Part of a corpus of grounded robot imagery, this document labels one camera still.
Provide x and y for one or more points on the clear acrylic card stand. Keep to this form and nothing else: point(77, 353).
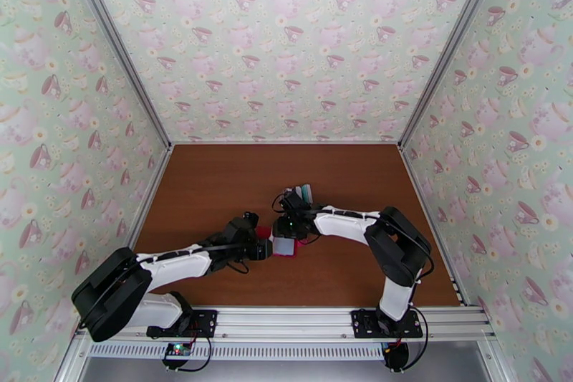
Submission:
point(313, 202)

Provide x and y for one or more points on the teal credit card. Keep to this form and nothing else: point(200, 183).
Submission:
point(307, 192)

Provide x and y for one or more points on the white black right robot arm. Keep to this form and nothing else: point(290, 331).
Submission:
point(344, 224)

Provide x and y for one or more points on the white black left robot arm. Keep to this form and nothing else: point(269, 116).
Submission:
point(179, 262)

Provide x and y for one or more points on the green lit controller board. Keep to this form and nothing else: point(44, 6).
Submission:
point(177, 350)

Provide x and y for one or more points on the grey metal shelf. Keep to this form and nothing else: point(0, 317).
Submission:
point(286, 372)

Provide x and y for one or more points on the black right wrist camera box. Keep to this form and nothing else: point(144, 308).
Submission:
point(294, 202)

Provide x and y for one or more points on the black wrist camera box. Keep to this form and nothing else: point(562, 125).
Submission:
point(294, 202)
point(250, 219)

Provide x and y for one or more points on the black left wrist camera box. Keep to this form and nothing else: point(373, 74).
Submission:
point(250, 219)

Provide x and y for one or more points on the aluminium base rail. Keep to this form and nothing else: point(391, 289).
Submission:
point(286, 322)

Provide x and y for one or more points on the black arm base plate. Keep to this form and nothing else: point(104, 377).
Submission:
point(365, 322)
point(206, 321)

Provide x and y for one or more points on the aluminium side rail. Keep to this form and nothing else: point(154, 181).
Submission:
point(149, 197)

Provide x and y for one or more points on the black round controller mount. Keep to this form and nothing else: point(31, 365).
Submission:
point(398, 356)

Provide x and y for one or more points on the aluminium frame leg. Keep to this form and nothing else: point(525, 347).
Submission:
point(67, 367)
point(494, 363)

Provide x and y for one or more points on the aluminium corner post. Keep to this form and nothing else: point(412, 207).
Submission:
point(115, 36)
point(456, 36)

